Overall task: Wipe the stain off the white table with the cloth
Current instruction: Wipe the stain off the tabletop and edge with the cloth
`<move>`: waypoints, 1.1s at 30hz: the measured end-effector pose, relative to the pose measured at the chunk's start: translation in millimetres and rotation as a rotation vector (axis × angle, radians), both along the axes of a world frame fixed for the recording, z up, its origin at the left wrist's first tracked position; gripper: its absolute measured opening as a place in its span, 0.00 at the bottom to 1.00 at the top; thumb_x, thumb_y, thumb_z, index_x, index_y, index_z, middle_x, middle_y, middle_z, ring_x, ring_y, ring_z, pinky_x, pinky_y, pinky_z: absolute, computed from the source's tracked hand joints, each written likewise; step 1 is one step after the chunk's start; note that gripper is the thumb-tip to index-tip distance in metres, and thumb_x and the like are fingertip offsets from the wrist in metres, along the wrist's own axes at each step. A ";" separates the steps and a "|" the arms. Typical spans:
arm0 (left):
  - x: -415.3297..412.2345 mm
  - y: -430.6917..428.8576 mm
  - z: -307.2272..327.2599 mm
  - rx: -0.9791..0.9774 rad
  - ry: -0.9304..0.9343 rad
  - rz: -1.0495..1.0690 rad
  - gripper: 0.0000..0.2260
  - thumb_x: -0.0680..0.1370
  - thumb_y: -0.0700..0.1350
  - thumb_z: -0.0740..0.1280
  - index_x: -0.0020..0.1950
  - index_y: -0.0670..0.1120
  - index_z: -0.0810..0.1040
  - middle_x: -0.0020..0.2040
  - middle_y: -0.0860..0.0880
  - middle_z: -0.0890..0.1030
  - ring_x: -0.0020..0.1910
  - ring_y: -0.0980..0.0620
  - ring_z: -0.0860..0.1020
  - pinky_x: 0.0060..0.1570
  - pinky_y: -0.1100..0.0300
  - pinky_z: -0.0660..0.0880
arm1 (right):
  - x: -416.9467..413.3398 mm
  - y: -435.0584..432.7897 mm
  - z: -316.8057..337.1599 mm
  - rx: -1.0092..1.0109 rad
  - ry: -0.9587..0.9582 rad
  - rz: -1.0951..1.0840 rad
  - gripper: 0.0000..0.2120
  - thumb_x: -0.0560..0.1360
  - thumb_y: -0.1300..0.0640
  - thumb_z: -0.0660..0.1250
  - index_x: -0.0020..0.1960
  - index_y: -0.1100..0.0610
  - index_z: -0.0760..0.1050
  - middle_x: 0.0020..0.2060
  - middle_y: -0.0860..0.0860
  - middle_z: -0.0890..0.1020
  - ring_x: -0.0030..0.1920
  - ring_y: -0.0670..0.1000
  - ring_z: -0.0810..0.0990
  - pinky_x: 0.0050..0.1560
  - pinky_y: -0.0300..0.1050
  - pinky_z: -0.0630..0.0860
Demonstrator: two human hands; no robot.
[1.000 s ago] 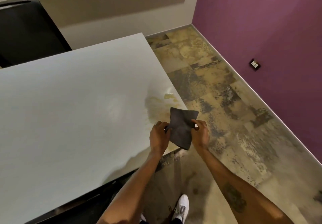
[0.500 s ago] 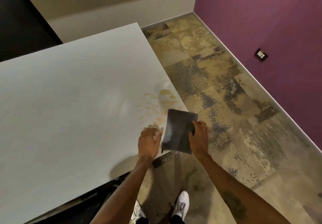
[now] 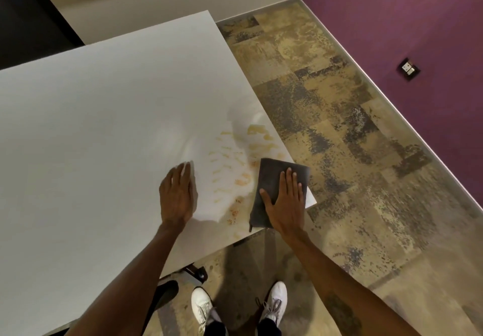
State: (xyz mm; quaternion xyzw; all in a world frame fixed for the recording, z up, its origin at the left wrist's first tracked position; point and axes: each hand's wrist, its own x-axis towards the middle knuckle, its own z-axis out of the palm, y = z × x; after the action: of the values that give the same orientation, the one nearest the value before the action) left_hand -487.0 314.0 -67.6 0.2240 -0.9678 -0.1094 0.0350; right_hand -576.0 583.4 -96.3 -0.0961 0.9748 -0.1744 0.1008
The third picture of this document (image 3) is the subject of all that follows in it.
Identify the person's right black trouser leg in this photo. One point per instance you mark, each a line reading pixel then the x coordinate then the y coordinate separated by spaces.
pixel 268 328

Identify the person's right middle finger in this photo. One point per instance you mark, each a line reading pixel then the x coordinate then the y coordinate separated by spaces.
pixel 289 183

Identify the person's left forearm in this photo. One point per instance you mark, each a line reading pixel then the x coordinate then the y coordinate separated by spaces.
pixel 128 286

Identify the black table caster wheel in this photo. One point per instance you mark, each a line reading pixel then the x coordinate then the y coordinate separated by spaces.
pixel 198 272

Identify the black table base foot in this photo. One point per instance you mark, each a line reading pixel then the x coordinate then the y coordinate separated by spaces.
pixel 165 294

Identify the person's black trouser leg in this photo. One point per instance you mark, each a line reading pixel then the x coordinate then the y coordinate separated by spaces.
pixel 268 328
pixel 215 328

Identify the person's left hand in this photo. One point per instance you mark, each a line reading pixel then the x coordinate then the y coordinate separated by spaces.
pixel 175 202

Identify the person's right white shoe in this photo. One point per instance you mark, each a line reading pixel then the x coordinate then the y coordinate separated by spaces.
pixel 275 301

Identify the person's left white shoe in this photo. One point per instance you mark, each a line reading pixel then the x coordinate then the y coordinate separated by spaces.
pixel 202 305

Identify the orange spill stain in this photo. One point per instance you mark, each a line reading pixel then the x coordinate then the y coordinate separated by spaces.
pixel 241 179

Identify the person's right thumb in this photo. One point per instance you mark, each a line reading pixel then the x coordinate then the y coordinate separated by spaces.
pixel 267 198

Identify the black wall socket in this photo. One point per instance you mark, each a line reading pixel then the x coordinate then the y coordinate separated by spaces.
pixel 408 69

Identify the person's left fingers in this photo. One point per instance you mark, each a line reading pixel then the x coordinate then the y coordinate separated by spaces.
pixel 181 175

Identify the person's right forearm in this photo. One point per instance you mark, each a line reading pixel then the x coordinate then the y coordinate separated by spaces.
pixel 339 294

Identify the person's right hand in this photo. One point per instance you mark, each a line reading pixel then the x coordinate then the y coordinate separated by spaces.
pixel 288 211

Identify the person's left black trouser leg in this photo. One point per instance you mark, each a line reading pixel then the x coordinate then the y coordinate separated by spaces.
pixel 215 328

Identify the person's right little finger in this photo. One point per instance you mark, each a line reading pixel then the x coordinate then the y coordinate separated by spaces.
pixel 301 193

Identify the dark grey cleaning cloth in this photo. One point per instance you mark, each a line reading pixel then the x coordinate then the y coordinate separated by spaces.
pixel 268 179

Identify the dark door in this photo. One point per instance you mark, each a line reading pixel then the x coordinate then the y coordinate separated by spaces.
pixel 26 19

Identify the person's white shoe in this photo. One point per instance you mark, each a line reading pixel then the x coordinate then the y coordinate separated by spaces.
pixel 202 305
pixel 275 301

